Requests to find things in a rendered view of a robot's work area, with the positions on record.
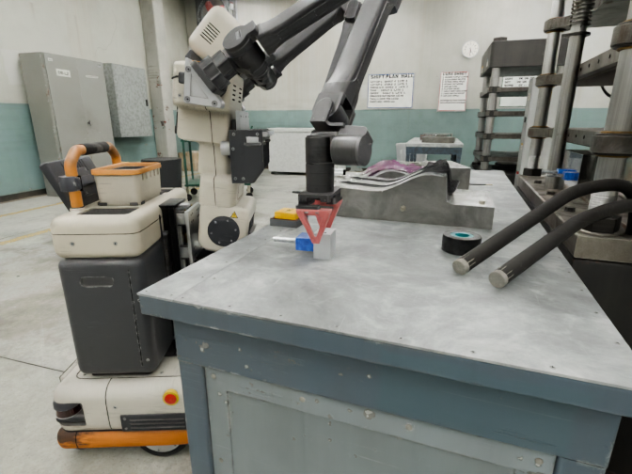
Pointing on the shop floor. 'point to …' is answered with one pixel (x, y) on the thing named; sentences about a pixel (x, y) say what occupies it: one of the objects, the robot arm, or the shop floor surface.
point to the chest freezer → (289, 150)
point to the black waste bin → (169, 175)
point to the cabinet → (66, 105)
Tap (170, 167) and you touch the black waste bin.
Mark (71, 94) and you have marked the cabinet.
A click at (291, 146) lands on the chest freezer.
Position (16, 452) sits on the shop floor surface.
